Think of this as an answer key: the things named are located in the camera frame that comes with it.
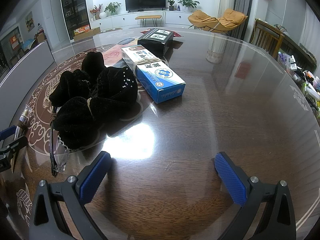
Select pink packet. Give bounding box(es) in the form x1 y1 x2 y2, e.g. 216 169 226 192
102 44 127 67

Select green potted plant left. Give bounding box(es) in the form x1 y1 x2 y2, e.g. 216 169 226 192
104 2 121 15

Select wooden dining chair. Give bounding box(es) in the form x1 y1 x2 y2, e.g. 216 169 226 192
249 18 284 59

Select white tv cabinet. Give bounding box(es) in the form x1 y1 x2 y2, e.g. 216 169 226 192
90 10 192 31

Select small dark potted plant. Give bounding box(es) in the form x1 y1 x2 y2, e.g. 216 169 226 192
168 0 175 11

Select wooden bench stool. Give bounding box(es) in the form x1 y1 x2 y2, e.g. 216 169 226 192
134 15 163 28

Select grey curtain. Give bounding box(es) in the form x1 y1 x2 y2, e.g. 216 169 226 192
233 0 252 40

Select grey curved panel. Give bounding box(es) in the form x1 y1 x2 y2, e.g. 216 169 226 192
0 41 54 130

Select orange lounge chair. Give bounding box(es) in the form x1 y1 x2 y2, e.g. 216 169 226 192
188 8 248 33

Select dark glass display cabinet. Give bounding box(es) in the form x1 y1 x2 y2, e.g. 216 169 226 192
60 0 91 40

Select blue white long box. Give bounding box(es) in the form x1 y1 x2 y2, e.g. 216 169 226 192
121 45 185 103

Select cardboard box on floor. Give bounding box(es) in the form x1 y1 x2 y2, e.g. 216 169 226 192
73 27 100 41

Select cluttered side table items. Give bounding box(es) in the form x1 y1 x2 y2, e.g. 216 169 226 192
277 51 319 122

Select red packet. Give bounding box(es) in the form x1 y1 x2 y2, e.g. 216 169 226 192
141 29 181 37

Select red flower vase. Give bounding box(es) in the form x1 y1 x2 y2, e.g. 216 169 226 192
89 4 103 20

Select green potted plant right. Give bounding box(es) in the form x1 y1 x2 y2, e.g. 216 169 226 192
178 0 199 12

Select green potted plant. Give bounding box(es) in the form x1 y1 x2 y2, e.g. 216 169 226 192
178 0 199 12
104 2 121 15

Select black fuzzy scrunchie bundle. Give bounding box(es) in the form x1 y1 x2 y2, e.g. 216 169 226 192
49 51 138 150

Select black soap bar box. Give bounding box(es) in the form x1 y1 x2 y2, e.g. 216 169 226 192
137 28 174 56

